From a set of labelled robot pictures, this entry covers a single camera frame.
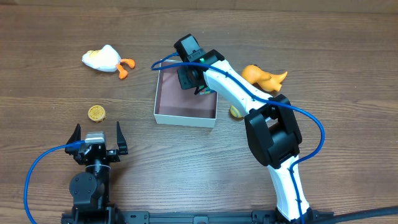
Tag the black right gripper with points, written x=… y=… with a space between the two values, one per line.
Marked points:
x=202 y=90

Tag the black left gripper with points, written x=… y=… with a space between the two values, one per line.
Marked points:
x=96 y=152

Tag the colourful puzzle cube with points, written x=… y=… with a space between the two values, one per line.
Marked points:
x=206 y=90

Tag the white box pink interior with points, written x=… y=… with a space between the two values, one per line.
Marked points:
x=176 y=106

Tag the yellow ball with grey eye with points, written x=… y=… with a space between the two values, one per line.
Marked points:
x=235 y=112

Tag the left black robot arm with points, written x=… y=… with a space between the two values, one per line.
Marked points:
x=91 y=189

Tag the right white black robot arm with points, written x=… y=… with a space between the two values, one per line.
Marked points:
x=271 y=127

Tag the orange round fan toy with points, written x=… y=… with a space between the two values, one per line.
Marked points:
x=97 y=113

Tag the orange dinosaur toy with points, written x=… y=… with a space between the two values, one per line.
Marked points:
x=267 y=81

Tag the white plush duck toy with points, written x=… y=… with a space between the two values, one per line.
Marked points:
x=107 y=59

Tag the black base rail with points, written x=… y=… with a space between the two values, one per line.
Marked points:
x=115 y=215

